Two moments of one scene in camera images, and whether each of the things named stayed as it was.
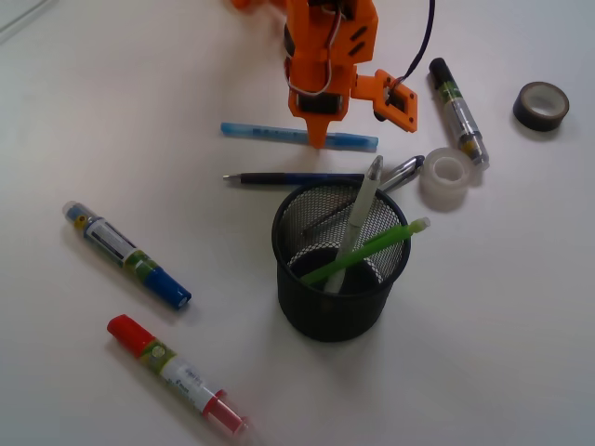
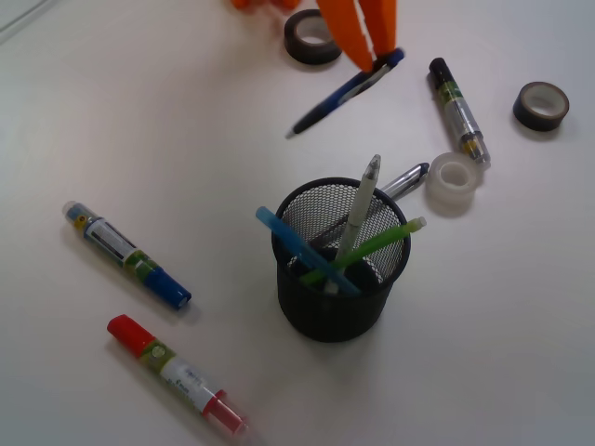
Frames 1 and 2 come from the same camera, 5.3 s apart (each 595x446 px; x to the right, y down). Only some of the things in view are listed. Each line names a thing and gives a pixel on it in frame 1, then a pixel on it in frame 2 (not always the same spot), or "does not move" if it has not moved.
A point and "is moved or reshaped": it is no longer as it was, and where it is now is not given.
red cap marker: [181, 380] does not move
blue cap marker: [125, 254] does not move
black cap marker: [458, 115] does not move
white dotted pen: [335, 282] does not move
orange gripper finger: [317, 126] to [380, 19]
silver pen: [403, 172] is moved or reshaped
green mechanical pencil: [359, 254] does not move
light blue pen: [298, 135] to [307, 252]
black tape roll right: [540, 106] does not move
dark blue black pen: [297, 177] to [381, 67]
